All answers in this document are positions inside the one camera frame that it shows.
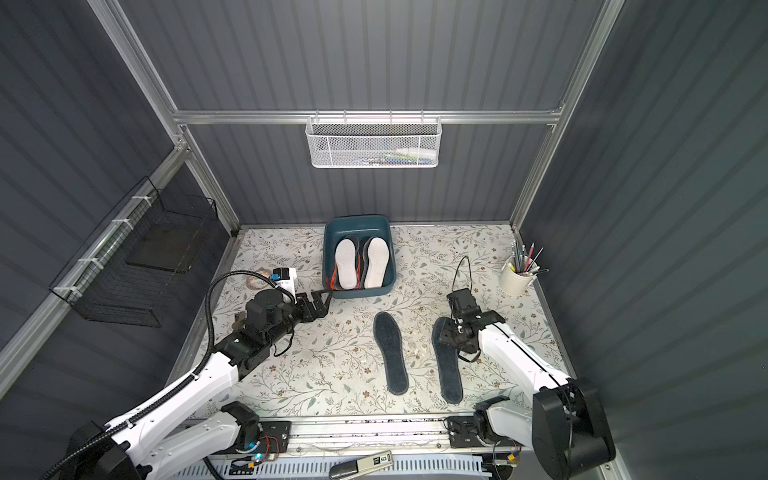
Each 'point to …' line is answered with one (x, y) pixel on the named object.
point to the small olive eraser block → (241, 316)
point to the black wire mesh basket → (125, 272)
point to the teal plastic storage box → (344, 225)
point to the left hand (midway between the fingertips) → (323, 296)
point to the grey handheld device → (356, 468)
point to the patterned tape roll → (258, 282)
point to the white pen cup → (518, 274)
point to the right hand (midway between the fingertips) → (453, 337)
